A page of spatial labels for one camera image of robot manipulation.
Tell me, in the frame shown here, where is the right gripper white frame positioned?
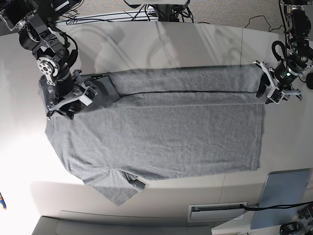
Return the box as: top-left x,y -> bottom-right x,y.
39,70 -> 97,120

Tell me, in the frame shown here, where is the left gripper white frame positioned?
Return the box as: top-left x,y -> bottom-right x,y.
253,60 -> 303,104

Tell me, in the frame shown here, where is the grey T-shirt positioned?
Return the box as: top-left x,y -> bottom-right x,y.
45,65 -> 265,205

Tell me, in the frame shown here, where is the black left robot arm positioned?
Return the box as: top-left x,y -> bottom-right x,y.
253,0 -> 313,104

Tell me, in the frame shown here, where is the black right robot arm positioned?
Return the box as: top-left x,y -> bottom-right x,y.
0,0 -> 97,119

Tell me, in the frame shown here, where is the black round puck device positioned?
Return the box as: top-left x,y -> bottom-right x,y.
306,72 -> 313,90

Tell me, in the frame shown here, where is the blue-grey flat panel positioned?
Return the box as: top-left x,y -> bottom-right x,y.
250,168 -> 311,230

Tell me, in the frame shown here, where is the blue orange tool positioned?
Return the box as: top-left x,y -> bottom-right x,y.
0,193 -> 7,210

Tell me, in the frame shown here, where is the black teal device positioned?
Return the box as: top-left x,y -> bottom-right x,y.
279,221 -> 303,235

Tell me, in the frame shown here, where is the thin black cable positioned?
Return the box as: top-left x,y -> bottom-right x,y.
244,15 -> 287,32

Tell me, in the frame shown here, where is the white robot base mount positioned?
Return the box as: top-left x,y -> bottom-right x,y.
124,0 -> 194,22

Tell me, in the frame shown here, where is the black power cable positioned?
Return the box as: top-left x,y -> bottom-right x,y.
241,202 -> 313,212

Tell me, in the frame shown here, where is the white cable outlet box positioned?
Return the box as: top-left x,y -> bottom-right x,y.
187,202 -> 247,223

